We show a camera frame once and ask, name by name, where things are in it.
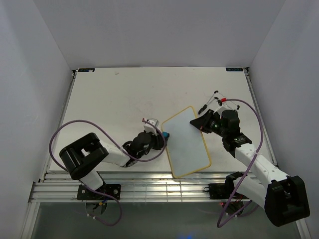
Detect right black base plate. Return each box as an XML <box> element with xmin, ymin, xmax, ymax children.
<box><xmin>203</xmin><ymin>183</ymin><xmax>232</xmax><ymax>200</ymax></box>

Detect blue corner label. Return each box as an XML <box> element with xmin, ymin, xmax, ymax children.
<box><xmin>225</xmin><ymin>67</ymin><xmax>243</xmax><ymax>72</ymax></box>
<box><xmin>78</xmin><ymin>68</ymin><xmax>95</xmax><ymax>73</ymax></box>

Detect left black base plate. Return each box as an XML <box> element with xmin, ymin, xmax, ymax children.
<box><xmin>76</xmin><ymin>184</ymin><xmax>121</xmax><ymax>201</ymax></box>

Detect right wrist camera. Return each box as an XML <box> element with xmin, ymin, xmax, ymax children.
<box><xmin>216</xmin><ymin>98</ymin><xmax>234</xmax><ymax>114</ymax></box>

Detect wire whiteboard stand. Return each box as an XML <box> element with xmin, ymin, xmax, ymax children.
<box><xmin>198</xmin><ymin>90</ymin><xmax>240</xmax><ymax>116</ymax></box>

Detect left blue corner label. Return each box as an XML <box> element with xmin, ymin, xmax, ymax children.
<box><xmin>78</xmin><ymin>68</ymin><xmax>95</xmax><ymax>73</ymax></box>

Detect right blue corner label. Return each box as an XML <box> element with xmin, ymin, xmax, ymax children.
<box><xmin>225</xmin><ymin>67</ymin><xmax>243</xmax><ymax>72</ymax></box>

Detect blue whiteboard eraser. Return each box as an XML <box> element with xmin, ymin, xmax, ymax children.
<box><xmin>163</xmin><ymin>131</ymin><xmax>169</xmax><ymax>138</ymax></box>

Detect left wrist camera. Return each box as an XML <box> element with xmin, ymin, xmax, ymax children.
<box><xmin>142</xmin><ymin>118</ymin><xmax>159</xmax><ymax>135</ymax></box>

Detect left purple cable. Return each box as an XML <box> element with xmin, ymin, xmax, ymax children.
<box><xmin>48</xmin><ymin>119</ymin><xmax>166</xmax><ymax>227</ymax></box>

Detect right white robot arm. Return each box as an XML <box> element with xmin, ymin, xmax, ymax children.
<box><xmin>190</xmin><ymin>110</ymin><xmax>310</xmax><ymax>227</ymax></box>

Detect yellow framed small whiteboard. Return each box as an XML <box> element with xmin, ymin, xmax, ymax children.
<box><xmin>161</xmin><ymin>106</ymin><xmax>212</xmax><ymax>179</ymax></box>

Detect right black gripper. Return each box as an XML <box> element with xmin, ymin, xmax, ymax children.
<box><xmin>189</xmin><ymin>109</ymin><xmax>227</xmax><ymax>138</ymax></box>

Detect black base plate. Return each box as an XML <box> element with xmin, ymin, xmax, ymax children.
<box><xmin>203</xmin><ymin>183</ymin><xmax>232</xmax><ymax>200</ymax></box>
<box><xmin>76</xmin><ymin>184</ymin><xmax>121</xmax><ymax>201</ymax></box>

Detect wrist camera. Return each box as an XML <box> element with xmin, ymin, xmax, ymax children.
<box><xmin>142</xmin><ymin>118</ymin><xmax>159</xmax><ymax>135</ymax></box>
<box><xmin>216</xmin><ymin>98</ymin><xmax>234</xmax><ymax>114</ymax></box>

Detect aluminium frame rails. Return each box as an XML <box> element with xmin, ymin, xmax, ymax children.
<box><xmin>19</xmin><ymin>69</ymin><xmax>312</xmax><ymax>239</ymax></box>

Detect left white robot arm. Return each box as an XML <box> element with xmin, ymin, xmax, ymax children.
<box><xmin>59</xmin><ymin>131</ymin><xmax>169</xmax><ymax>199</ymax></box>

